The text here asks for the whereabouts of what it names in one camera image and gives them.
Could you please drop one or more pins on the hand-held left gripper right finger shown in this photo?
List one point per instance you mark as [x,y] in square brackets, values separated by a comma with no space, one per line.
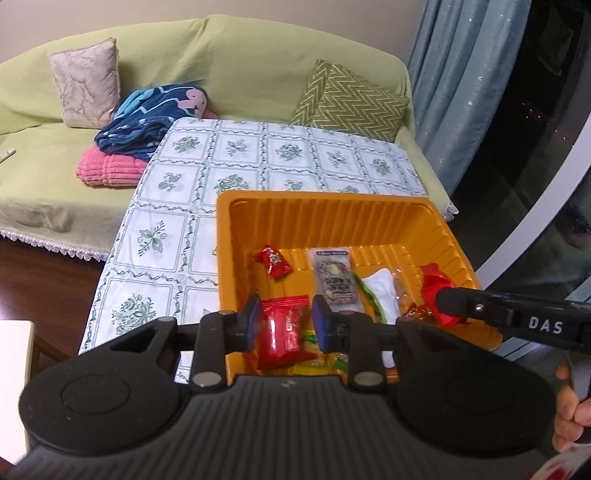
[321,325]

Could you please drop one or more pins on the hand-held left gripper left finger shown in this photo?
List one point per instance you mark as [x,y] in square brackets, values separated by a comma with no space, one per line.
[253,323]

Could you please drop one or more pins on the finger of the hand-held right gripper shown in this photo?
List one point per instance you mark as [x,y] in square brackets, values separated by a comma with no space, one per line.
[475,307]

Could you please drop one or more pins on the red snack packet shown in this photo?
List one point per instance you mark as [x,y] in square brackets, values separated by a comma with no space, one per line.
[284,332]
[434,281]

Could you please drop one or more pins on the yellow candy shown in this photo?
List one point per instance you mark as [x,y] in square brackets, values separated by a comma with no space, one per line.
[308,367]

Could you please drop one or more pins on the grey snack packet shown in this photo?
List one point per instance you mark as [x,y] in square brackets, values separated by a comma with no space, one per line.
[332,277]

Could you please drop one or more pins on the small red candy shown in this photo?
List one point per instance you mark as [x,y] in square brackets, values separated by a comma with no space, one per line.
[274,263]

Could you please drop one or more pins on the green red snack bag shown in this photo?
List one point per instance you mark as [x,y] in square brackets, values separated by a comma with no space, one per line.
[381,286]

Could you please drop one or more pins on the orange plastic tray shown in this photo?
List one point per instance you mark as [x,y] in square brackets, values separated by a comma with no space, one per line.
[332,221]

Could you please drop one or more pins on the person's right hand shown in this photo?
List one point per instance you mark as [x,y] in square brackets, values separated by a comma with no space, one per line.
[565,415]

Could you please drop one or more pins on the floral tablecloth table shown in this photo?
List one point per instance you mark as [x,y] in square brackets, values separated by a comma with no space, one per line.
[184,221]

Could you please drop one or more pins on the red white printed cloth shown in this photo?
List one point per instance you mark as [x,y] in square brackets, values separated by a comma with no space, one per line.
[568,468]

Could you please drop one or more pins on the pink ribbed cushion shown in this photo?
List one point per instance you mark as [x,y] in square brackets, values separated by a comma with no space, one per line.
[111,168]

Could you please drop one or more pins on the green zigzag cushion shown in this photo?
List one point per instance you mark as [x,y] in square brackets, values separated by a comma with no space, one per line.
[355,106]

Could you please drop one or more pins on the blue printed blanket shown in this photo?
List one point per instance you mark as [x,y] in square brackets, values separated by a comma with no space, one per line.
[138,129]

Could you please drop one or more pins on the blue grey curtain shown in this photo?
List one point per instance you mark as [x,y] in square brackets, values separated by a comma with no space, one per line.
[461,69]

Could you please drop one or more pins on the white stool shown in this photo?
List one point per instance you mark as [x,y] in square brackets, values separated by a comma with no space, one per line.
[16,369]

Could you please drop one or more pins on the green covered sofa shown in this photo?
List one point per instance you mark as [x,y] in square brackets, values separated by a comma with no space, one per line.
[254,60]

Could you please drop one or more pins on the beige cushion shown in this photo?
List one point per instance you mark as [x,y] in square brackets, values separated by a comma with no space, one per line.
[85,83]

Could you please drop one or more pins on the white remote control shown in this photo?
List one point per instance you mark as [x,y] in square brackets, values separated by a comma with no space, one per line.
[7,156]

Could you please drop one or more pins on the white window frame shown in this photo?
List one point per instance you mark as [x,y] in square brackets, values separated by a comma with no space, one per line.
[526,226]

